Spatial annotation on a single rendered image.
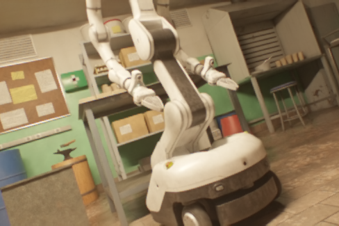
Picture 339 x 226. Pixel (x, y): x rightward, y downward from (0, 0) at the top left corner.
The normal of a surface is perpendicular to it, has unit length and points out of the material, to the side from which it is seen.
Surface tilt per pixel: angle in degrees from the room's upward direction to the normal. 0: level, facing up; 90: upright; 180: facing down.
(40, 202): 90
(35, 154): 90
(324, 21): 90
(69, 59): 90
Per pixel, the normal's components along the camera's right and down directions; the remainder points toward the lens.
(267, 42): 0.30, -0.16
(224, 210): 0.02, -0.07
